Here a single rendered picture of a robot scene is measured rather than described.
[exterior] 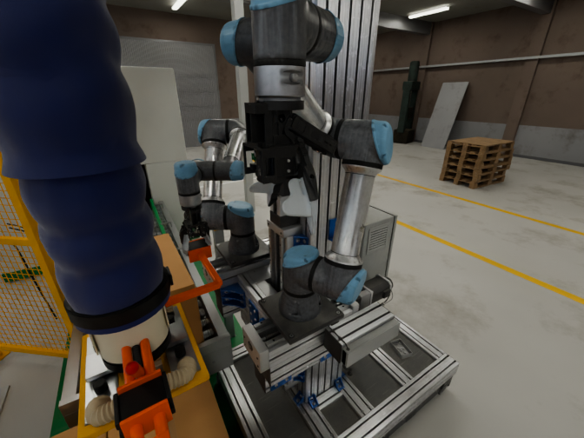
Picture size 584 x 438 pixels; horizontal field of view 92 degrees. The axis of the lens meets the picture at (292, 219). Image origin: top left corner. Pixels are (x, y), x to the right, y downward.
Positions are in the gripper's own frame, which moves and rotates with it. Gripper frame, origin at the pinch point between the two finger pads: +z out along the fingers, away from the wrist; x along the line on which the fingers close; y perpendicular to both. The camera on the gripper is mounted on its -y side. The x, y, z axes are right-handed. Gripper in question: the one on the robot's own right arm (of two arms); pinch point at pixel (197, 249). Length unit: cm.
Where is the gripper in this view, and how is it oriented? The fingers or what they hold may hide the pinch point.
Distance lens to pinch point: 118.1
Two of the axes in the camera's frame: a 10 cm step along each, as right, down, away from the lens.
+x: 8.4, -2.3, 4.9
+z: 0.0, 9.1, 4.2
